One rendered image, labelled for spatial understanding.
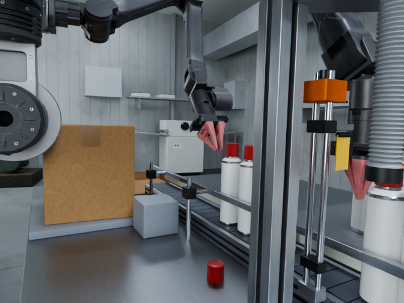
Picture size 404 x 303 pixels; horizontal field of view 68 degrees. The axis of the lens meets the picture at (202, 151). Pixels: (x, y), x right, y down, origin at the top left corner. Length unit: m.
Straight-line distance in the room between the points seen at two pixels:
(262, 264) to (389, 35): 0.31
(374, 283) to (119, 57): 6.69
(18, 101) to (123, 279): 0.41
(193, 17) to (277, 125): 0.80
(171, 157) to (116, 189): 5.32
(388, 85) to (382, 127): 0.04
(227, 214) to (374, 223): 0.38
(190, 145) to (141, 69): 2.04
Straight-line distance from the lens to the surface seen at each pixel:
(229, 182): 0.74
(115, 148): 0.89
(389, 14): 0.38
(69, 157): 0.89
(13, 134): 0.70
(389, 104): 0.36
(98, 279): 0.66
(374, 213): 0.48
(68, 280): 0.67
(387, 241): 0.49
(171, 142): 6.17
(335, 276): 0.59
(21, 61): 0.75
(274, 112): 0.39
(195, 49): 1.02
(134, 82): 6.92
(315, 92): 0.44
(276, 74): 0.39
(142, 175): 1.59
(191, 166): 6.38
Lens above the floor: 1.13
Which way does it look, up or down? 5 degrees down
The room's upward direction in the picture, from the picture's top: 1 degrees clockwise
